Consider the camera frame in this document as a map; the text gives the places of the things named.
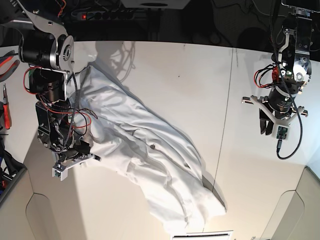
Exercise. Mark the white t-shirt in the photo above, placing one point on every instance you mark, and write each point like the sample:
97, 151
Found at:
137, 144

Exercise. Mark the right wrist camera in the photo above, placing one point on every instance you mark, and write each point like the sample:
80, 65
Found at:
61, 173

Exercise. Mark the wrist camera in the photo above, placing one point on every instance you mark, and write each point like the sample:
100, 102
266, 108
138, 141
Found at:
61, 173
280, 131

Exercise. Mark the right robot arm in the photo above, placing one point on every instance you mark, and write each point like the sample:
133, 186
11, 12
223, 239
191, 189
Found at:
48, 50

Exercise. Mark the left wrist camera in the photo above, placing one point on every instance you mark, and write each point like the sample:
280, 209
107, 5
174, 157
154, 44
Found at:
280, 131

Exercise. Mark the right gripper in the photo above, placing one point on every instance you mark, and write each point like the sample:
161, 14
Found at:
76, 155

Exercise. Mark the white power strip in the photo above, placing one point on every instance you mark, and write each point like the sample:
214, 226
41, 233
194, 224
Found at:
109, 15

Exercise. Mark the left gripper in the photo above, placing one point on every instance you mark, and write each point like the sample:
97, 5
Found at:
276, 108

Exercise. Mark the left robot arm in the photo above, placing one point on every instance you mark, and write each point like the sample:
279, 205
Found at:
290, 71

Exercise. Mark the red handled pliers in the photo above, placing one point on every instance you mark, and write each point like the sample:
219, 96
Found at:
8, 64

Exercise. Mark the orange handled screwdriver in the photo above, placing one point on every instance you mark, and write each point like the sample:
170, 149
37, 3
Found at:
6, 110

